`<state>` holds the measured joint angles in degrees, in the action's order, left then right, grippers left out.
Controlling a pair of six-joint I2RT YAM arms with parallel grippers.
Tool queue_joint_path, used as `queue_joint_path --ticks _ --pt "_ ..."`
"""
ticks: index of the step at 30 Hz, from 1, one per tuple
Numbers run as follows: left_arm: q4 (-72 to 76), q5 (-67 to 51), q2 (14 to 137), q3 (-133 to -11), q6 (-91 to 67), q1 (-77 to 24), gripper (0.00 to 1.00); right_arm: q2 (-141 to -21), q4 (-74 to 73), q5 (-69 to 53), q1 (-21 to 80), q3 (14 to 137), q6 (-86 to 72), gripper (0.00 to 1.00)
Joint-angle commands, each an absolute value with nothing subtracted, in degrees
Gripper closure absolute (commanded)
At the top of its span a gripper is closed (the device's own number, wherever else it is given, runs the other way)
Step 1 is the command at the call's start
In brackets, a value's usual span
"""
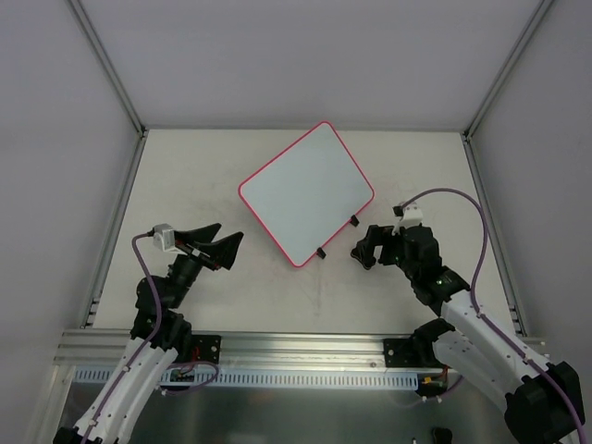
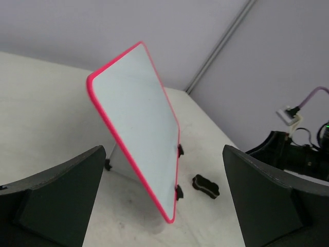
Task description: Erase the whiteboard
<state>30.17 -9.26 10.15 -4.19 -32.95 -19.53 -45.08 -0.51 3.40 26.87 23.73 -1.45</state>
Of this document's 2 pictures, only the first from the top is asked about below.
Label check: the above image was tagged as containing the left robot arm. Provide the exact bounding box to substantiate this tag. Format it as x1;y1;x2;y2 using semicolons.
53;223;244;443

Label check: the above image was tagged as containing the left aluminium frame post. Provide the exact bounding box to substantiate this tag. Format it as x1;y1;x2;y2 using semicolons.
65;0;146;136

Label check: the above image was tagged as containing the whiteboard wire stand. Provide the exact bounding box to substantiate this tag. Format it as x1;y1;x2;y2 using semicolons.
315;215;361;259

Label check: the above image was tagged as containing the white slotted cable duct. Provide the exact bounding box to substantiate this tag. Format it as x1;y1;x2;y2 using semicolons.
73;366;420;391

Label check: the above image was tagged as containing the aluminium mounting rail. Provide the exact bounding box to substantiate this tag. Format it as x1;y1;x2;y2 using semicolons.
53;327;555;376

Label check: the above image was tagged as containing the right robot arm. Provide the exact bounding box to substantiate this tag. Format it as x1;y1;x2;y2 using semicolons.
351;225;586;443

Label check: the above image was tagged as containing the right aluminium frame post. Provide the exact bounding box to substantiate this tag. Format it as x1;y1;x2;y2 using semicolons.
462;0;555;140

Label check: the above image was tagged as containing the black object bottom edge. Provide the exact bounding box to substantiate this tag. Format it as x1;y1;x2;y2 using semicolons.
431;427;453;444

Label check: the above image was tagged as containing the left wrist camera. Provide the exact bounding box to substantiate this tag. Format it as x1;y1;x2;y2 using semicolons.
148;224;178;253

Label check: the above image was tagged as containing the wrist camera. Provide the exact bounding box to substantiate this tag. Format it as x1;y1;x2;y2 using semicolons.
148;224;178;253
392;202;424;234

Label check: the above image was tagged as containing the black whiteboard eraser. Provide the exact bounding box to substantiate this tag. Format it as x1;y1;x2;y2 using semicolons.
351;247;376;270

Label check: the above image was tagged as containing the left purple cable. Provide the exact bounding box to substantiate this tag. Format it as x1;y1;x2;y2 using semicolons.
80;230;220;444

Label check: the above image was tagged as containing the pink-framed whiteboard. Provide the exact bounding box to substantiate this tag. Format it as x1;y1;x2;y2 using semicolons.
238;121;376;268

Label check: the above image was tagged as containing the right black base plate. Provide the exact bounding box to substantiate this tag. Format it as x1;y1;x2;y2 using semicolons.
383;337;441;368

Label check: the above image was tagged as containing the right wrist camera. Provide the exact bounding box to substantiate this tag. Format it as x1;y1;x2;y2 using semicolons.
392;202;424;234

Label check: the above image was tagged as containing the aluminium frame post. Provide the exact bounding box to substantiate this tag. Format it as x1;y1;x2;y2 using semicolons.
65;0;146;136
462;0;555;140

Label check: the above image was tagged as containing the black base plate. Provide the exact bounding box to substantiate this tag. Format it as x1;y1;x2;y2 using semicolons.
191;334;222;364
383;337;441;368

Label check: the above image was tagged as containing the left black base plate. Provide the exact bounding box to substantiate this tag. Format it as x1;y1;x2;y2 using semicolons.
191;334;222;364

